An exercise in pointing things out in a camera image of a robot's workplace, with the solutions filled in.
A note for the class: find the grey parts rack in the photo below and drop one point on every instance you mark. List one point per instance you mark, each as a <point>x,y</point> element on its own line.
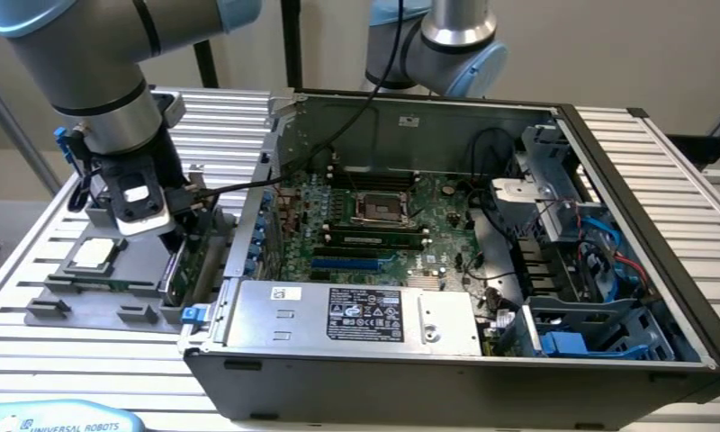
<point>97,288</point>

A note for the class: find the blue case latch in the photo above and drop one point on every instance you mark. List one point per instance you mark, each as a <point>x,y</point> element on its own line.
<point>194,315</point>

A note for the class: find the green RAM stick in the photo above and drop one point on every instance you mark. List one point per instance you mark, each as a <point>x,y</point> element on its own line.
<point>111,285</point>

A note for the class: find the round coin battery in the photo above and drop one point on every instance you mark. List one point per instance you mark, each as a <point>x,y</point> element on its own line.
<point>449,189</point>

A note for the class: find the blue plastic drive caddy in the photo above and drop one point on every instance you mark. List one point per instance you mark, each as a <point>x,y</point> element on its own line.
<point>565,344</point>

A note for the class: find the blue expansion slot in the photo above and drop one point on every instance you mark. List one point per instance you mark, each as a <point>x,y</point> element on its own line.
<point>343,265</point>

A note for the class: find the small silver heat sink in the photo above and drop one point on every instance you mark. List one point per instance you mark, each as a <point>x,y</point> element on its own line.
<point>425,282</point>

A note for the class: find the black open PC case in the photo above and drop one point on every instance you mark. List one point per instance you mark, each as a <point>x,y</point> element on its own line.
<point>457,382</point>

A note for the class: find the CPU socket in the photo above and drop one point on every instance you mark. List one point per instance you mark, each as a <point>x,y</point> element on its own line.
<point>379,208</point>

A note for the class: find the green graphics card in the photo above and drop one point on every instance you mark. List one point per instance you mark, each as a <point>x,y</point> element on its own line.
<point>186,274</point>

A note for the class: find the installed RAM stick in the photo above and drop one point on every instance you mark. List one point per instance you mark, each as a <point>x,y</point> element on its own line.
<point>373,237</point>

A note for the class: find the silver CPU chip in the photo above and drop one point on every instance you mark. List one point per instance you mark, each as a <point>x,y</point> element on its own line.
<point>101,253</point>

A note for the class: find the black and white wrist camera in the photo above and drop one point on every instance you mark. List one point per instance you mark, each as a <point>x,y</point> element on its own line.
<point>135,198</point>

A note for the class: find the black RAM slot bank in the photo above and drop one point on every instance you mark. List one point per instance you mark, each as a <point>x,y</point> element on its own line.
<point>373,178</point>

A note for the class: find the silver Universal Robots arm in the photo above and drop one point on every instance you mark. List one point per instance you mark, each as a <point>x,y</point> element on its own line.
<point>85,67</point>

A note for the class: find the grey metal disk bay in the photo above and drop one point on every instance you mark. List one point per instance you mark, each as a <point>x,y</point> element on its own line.
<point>546,202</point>

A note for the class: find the silver power supply unit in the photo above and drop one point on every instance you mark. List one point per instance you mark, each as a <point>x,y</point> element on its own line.
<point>337,315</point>

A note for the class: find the black expansion slot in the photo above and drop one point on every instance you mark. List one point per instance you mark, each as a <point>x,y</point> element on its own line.
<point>351,252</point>

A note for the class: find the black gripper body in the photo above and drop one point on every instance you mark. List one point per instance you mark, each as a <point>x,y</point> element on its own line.
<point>177,180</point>

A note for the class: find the black stand pole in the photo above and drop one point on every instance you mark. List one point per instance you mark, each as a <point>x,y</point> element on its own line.
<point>293,42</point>
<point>206,63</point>

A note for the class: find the blue Universal Robots cap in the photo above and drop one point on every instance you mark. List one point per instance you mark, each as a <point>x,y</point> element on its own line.
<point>54,416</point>

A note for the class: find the green motherboard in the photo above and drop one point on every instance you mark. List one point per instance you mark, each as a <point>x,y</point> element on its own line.
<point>397,225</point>

